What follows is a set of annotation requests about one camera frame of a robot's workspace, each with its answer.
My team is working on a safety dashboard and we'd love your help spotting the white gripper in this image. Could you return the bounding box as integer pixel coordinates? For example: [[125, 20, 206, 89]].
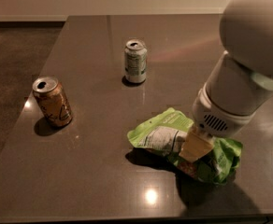
[[179, 87, 253, 163]]

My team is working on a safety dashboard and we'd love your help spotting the green rice chip bag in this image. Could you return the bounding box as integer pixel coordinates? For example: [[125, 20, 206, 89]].
[[127, 107, 242, 184]]

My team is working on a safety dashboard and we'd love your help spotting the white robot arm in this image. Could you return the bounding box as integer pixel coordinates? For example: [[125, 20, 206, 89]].
[[180, 0, 273, 162]]

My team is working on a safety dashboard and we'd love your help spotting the green white 7up can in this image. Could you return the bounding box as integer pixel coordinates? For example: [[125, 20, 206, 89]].
[[124, 39, 148, 84]]

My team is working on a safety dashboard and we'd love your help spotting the orange LaCroix can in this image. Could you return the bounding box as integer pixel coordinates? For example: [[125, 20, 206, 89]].
[[32, 76, 73, 128]]

